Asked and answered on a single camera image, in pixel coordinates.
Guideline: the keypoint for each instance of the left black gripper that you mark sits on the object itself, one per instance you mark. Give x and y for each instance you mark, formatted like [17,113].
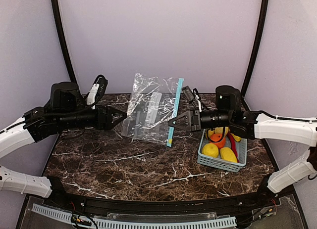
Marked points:
[102,117]

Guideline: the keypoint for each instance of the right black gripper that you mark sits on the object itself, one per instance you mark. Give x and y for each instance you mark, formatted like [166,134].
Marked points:
[195,120]

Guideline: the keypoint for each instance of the clear zip bag blue zipper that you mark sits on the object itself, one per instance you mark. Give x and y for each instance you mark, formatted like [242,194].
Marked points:
[153,102]

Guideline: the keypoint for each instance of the round yellow lemon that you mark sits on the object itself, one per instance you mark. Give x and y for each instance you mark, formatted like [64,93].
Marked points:
[211,150]

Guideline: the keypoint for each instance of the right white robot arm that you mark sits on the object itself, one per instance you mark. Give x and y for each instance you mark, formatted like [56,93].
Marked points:
[257,125]

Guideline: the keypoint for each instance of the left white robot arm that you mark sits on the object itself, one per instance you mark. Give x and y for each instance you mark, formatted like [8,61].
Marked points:
[67,109]

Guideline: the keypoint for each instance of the yellow fruit back left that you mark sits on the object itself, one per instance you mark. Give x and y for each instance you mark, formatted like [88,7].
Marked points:
[209,132]

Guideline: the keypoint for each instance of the pale yellow potato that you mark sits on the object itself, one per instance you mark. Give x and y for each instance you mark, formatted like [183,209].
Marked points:
[221,130]

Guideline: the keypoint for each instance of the orange fruit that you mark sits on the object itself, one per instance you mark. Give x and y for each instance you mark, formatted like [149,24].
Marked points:
[218,140]

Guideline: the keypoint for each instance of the yellow mango front right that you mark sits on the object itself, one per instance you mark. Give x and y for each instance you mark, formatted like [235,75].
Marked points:
[227,154]

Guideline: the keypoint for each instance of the red chili pepper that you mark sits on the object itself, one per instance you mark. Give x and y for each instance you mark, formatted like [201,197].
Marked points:
[233,145]

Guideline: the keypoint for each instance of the light blue plastic basket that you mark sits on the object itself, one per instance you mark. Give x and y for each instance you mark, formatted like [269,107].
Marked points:
[241,148]

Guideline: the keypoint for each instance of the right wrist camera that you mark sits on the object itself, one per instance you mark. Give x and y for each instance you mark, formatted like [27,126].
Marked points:
[193,98]

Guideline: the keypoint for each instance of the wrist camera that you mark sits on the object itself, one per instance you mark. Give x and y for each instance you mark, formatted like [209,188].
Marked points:
[193,98]
[97,91]

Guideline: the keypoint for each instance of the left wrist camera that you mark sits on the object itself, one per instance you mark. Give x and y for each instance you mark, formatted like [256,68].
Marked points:
[97,91]

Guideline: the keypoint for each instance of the black front table rail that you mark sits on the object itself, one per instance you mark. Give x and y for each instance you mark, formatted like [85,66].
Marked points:
[234,205]

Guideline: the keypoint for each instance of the slotted grey cable duct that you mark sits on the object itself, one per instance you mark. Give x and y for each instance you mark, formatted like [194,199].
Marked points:
[84,222]

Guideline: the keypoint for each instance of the black frame post left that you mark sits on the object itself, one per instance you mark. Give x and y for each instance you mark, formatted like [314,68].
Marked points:
[62,41]

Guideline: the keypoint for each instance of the black frame post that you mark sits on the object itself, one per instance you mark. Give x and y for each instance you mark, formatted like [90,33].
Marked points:
[62,41]
[256,47]

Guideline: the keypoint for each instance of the black frame post right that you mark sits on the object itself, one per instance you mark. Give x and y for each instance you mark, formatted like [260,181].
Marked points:
[256,47]

